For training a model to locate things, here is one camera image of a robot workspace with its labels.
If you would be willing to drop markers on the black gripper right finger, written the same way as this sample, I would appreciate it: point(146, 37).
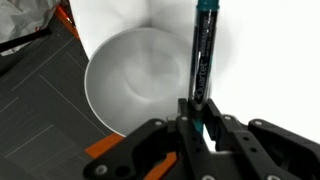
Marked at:
point(273, 150)

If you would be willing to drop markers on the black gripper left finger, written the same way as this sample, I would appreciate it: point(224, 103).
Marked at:
point(140, 143)

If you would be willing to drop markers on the teal and black marker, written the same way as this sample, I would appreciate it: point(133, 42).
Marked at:
point(203, 50)

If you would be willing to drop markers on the white round bowl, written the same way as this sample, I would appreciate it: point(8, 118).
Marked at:
point(133, 83)

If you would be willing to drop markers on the orange table base leg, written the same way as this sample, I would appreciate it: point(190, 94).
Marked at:
point(66, 21)
point(103, 146)

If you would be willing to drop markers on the thin black rod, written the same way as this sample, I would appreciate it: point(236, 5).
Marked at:
point(26, 39)

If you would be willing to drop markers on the crumpled white sheet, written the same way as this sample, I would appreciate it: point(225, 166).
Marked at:
point(23, 16)

